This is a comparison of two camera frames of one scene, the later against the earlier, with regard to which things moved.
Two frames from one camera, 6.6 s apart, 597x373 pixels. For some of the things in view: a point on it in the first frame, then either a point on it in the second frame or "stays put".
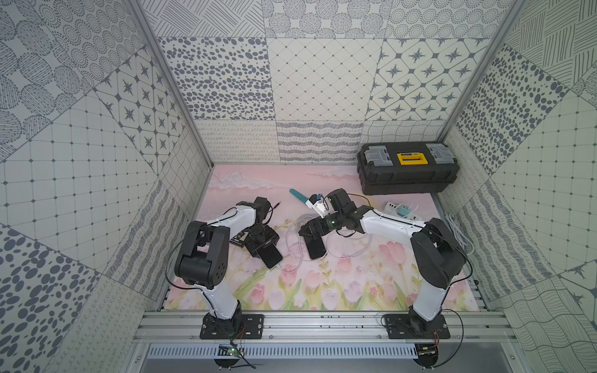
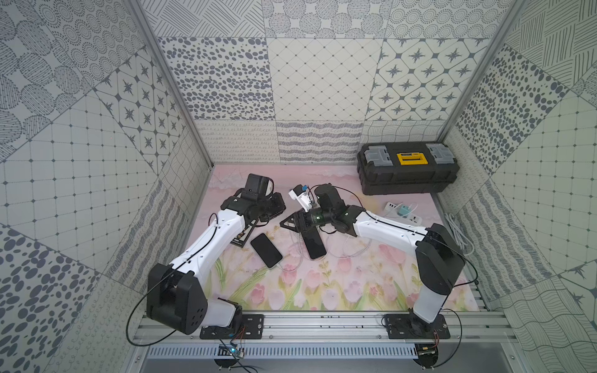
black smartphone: x=315 y=246 stays put
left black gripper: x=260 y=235 to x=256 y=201
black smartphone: x=269 y=254 stays put
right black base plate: x=409 y=326 stays put
